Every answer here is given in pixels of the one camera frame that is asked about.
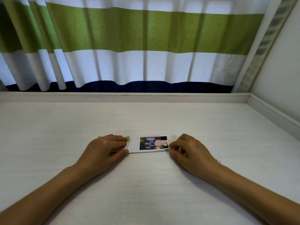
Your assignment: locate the person's right forearm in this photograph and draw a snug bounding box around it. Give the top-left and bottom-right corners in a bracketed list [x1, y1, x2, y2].
[206, 163, 300, 225]

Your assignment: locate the person's left forearm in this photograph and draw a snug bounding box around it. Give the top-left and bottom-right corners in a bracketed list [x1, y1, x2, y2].
[0, 163, 84, 225]

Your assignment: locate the person's right hand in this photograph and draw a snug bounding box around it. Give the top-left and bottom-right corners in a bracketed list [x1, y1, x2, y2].
[169, 133, 223, 183]

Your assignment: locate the person's left hand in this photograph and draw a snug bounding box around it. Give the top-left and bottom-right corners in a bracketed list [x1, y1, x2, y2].
[75, 134, 130, 179]

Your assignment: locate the small white photo flip book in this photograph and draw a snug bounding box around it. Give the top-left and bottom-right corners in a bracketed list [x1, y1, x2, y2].
[110, 135, 170, 154]

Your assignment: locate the grey patterned trim strip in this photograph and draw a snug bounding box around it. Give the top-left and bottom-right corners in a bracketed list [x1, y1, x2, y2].
[235, 0, 299, 93]

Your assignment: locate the green white navy striped curtain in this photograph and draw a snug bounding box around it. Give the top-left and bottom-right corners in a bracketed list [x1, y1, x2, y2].
[0, 0, 273, 93]

